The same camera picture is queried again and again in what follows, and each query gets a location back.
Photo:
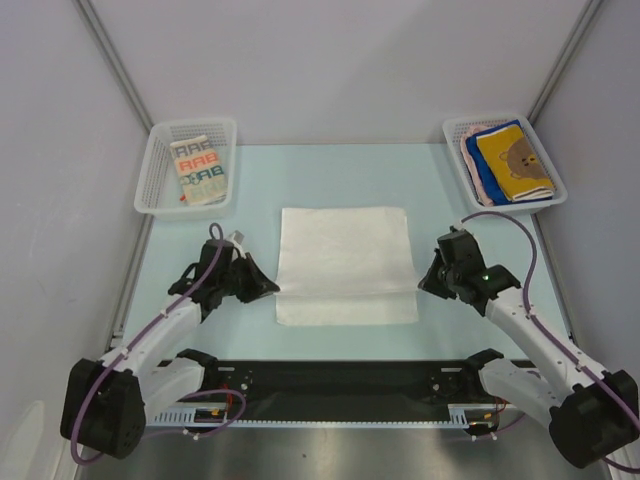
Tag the aluminium corner post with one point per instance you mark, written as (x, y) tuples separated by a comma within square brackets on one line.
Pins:
[(578, 34), (111, 57)]

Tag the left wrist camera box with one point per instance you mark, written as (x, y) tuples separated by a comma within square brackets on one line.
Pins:
[(236, 239)]

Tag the white slotted cable duct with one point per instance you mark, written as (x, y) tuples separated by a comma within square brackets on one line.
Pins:
[(457, 417)]

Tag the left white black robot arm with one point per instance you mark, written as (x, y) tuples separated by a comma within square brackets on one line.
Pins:
[(109, 401)]

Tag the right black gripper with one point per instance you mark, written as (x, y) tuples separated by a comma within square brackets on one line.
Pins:
[(442, 273)]

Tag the left aluminium corner post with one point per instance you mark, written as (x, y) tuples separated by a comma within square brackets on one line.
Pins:
[(111, 57)]

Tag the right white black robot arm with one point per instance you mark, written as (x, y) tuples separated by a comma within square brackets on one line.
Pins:
[(588, 411)]

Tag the left white plastic basket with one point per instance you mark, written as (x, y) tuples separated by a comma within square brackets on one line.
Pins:
[(158, 191)]

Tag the right aluminium corner post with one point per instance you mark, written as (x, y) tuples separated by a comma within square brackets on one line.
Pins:
[(578, 34)]

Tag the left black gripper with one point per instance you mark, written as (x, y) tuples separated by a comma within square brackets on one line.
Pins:
[(259, 283)]

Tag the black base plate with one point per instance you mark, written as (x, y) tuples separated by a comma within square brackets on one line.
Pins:
[(348, 391)]

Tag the pink towel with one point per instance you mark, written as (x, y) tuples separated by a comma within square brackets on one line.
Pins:
[(481, 193)]

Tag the printed letters towel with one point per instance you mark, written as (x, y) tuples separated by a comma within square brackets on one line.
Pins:
[(199, 170)]

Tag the white towel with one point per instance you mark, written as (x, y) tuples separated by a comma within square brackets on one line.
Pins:
[(345, 267)]

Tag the yellow brown bear towel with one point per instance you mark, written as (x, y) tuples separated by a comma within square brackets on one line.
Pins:
[(514, 164)]

